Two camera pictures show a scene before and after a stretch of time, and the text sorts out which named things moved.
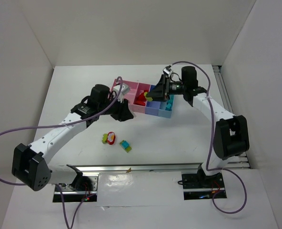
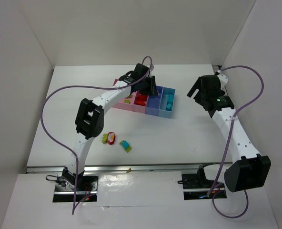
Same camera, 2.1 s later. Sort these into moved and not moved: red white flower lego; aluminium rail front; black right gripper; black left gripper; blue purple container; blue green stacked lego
Moved: black left gripper; black right gripper
Not moved: blue purple container; blue green stacked lego; red white flower lego; aluminium rail front
